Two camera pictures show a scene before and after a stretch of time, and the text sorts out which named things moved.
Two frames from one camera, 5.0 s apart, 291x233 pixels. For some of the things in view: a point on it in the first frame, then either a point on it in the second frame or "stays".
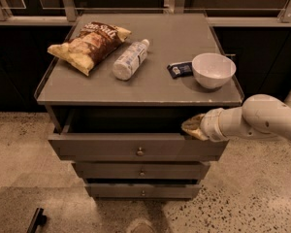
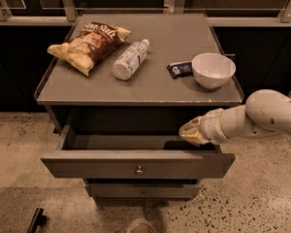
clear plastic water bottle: x=131 y=59 stays
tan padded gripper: x=211 y=125 stays
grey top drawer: x=129 y=135 → x=133 y=156
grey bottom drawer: x=145 y=190 stays
